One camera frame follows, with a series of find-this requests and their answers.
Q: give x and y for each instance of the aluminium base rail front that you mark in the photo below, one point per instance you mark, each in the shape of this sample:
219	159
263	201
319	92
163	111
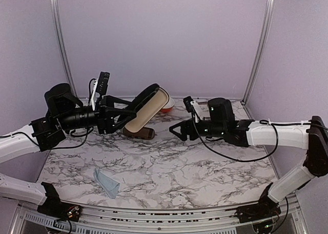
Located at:
236	218

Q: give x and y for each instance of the aluminium frame post right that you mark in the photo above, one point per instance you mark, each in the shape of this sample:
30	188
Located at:
264	33

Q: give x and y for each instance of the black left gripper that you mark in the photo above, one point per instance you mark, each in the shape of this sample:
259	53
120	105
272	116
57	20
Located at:
106	112

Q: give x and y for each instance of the brown striped glasses case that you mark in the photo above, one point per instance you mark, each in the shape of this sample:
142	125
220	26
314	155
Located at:
144	134

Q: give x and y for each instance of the aluminium frame post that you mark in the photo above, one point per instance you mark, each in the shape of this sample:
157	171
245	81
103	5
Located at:
264	33
61	44

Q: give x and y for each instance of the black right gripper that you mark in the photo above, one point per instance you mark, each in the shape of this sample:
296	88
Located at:
186	126

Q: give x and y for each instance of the white bowl orange outside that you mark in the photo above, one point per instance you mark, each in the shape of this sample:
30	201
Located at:
169	106

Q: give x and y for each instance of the black woven glasses case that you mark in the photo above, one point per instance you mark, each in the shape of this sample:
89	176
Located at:
145	110

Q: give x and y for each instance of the light blue cleaning cloth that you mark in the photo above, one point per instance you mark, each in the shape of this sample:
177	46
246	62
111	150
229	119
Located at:
110	186

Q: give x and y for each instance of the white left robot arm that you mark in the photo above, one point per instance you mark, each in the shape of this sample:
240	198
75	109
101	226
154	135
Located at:
65	114

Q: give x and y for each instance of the aluminium frame rail back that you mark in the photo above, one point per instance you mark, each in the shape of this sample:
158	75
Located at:
156	97

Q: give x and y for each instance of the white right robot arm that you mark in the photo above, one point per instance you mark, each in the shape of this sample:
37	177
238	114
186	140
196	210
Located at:
309	135

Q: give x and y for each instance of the aluminium frame post left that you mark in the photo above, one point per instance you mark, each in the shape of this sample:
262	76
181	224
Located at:
61	44

